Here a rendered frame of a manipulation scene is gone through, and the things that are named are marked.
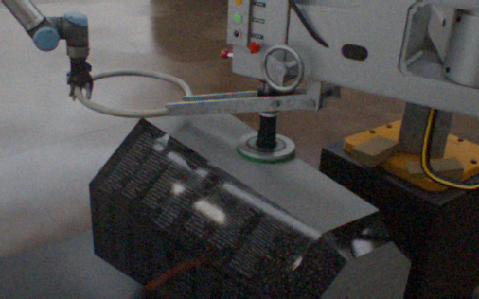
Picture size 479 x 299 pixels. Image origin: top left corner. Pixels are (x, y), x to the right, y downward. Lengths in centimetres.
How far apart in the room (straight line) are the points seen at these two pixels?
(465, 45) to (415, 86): 17
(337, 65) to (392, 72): 17
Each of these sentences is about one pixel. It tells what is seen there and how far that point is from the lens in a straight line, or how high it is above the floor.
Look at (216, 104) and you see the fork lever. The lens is 201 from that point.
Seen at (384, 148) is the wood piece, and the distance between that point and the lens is 225.
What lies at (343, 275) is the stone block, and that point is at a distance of 161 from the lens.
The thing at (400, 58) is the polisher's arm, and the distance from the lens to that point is 163.
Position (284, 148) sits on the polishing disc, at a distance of 200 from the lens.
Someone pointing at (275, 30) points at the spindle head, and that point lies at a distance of 176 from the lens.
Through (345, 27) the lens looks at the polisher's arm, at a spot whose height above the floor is 138.
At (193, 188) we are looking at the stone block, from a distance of 192.
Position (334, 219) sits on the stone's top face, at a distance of 166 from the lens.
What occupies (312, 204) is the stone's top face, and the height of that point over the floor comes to 86.
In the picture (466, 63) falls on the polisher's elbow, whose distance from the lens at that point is 159.
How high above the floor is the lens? 172
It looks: 25 degrees down
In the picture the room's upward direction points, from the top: 3 degrees clockwise
